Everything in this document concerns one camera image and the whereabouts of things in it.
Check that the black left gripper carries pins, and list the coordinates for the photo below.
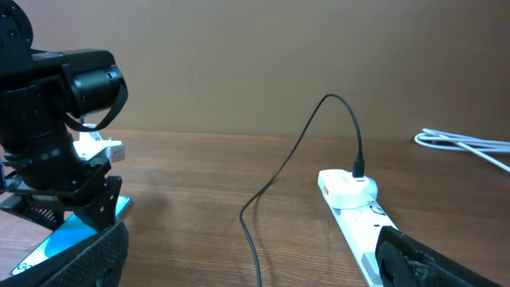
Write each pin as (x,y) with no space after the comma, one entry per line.
(45,96)

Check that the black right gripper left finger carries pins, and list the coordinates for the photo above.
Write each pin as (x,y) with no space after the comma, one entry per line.
(96,261)

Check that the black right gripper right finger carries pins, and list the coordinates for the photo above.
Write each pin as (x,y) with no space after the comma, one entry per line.
(405,262)

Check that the cyan screen smartphone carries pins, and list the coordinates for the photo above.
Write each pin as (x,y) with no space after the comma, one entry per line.
(72,232)

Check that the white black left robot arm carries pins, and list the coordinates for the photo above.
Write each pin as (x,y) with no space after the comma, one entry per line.
(12,28)

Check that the white charger plug adapter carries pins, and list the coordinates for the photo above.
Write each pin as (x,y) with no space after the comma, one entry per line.
(342,191)

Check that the white power strip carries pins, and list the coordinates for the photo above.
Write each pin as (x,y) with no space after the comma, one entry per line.
(361,228)

